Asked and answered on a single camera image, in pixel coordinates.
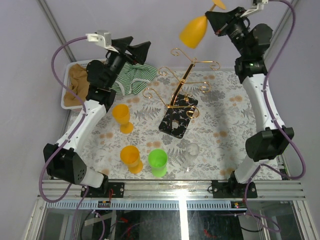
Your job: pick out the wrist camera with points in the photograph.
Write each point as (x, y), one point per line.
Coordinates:
(103, 39)
(257, 6)

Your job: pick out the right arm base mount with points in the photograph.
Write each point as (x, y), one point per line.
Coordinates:
(226, 190)

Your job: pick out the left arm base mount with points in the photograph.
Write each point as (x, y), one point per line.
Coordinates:
(109, 190)

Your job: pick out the orange plastic cup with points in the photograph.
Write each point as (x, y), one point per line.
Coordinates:
(130, 156)

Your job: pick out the green striped cloth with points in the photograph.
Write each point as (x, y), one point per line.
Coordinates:
(132, 79)

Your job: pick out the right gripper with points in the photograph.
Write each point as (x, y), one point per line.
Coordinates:
(222, 22)

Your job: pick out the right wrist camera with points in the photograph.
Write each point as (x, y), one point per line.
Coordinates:
(257, 6)

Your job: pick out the floral tablecloth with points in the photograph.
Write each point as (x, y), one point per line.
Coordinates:
(225, 122)

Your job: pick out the green plastic cup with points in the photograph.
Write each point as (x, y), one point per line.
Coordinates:
(157, 160)

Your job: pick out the brown cloth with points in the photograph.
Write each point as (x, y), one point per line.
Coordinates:
(78, 84)

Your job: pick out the gold wine glass rack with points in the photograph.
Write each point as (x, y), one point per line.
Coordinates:
(182, 107)

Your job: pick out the orange wine glass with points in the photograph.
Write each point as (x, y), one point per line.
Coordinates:
(194, 32)
(121, 114)

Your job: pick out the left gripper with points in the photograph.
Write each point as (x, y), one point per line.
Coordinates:
(137, 51)

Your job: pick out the clear glass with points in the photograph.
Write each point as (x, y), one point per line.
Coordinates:
(190, 155)

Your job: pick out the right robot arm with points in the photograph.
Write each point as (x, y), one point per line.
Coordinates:
(272, 136)

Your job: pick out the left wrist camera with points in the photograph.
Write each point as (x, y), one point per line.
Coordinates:
(103, 39)

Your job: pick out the aluminium rail frame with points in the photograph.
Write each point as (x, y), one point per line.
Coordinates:
(267, 190)

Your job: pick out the white plastic basket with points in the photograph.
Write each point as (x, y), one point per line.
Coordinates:
(66, 82)

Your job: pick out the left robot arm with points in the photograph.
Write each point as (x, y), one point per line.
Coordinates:
(62, 160)

